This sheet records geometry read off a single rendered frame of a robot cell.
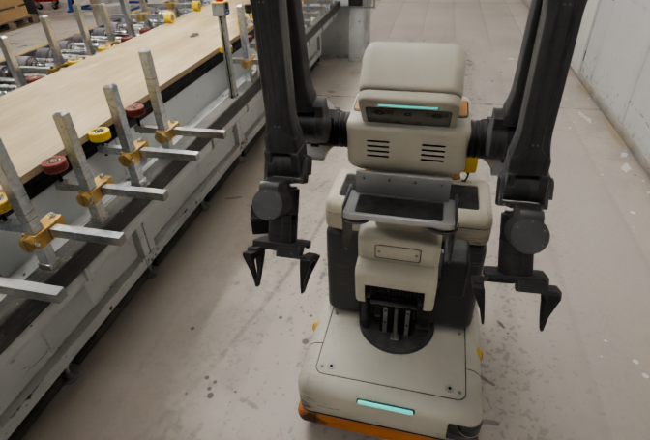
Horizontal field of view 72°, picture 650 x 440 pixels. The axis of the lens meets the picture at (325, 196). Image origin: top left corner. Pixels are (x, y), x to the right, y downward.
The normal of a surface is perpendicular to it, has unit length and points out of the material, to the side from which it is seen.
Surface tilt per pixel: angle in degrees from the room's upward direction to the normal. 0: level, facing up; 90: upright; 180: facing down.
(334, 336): 0
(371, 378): 0
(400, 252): 98
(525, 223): 62
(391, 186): 90
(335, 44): 90
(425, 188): 90
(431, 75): 42
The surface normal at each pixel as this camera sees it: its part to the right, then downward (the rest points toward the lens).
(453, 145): -0.23, 0.65
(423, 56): -0.18, -0.25
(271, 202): -0.22, 0.07
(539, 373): -0.04, -0.84
